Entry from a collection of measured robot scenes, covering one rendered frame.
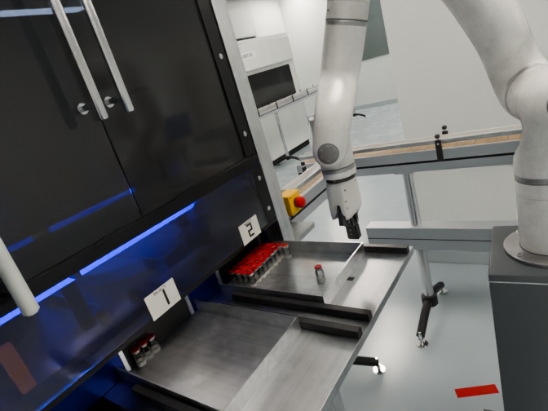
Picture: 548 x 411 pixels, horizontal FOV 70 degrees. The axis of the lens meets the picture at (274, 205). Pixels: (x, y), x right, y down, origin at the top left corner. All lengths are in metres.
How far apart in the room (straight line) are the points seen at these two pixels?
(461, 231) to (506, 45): 1.14
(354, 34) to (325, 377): 0.68
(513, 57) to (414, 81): 1.42
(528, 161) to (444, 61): 1.40
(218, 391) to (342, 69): 0.71
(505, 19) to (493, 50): 0.06
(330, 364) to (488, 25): 0.72
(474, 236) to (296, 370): 1.29
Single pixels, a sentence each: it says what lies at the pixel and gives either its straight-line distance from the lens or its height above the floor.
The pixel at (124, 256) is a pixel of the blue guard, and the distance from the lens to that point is 0.88.
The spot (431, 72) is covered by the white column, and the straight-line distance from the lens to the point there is 2.35.
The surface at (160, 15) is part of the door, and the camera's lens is 1.06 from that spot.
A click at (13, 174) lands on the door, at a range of 0.80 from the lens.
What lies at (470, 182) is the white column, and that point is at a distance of 2.47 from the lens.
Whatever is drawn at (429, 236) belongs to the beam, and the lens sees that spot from 1.99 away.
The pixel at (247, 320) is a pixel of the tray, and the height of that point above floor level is 0.88.
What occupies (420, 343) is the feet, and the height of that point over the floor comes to 0.01.
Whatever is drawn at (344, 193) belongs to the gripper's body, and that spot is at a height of 1.11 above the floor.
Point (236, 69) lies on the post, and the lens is 1.18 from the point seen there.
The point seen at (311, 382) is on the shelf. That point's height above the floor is 0.88.
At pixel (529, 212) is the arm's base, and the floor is 0.98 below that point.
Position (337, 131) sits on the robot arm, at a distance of 0.84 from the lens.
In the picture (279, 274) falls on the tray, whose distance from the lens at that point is 1.15.
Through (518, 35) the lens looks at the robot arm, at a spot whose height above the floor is 1.36.
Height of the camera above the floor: 1.43
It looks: 19 degrees down
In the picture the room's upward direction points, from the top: 17 degrees counter-clockwise
